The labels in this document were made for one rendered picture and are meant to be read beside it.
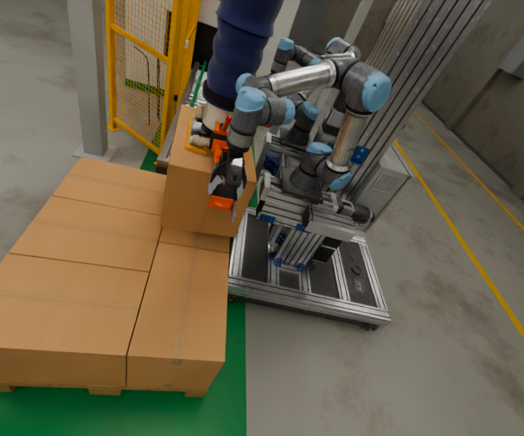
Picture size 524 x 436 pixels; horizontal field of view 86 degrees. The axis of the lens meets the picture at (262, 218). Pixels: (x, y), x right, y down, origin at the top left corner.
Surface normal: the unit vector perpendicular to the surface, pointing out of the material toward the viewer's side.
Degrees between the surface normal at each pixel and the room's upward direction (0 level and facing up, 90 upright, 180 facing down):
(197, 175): 90
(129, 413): 0
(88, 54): 90
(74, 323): 0
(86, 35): 90
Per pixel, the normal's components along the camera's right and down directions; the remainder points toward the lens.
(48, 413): 0.32, -0.69
